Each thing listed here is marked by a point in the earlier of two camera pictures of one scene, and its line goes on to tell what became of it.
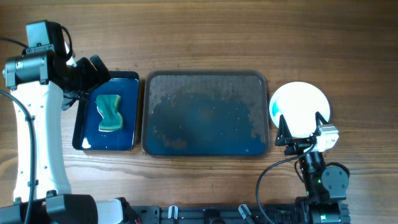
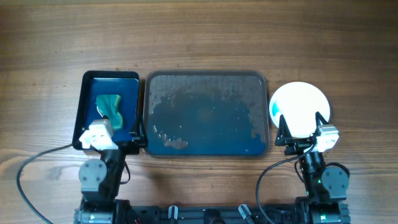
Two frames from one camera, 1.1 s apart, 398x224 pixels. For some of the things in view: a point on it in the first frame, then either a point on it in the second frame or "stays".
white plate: x=298 y=102 stays
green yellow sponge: x=107 y=105 stays
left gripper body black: x=85 y=78 → x=126 y=147
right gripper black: x=284 y=137 stays
